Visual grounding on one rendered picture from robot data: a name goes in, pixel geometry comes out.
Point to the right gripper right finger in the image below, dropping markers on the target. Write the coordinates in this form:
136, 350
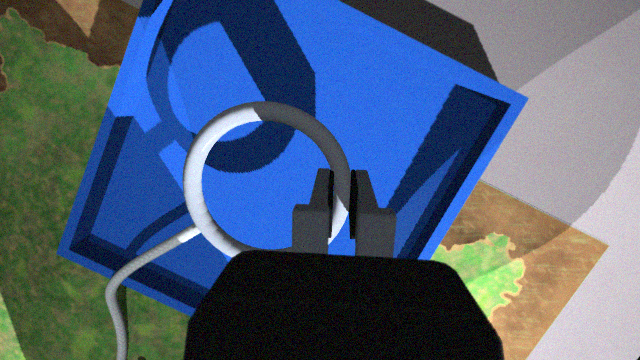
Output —
376, 227

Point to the green grassy ground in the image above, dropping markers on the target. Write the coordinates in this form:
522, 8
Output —
59, 60

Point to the blue tray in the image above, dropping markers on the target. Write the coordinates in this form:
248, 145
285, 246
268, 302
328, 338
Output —
423, 125

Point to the grey hoop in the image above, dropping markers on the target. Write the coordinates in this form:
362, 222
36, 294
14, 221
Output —
250, 112

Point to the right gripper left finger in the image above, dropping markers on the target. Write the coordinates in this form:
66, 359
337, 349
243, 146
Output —
312, 223

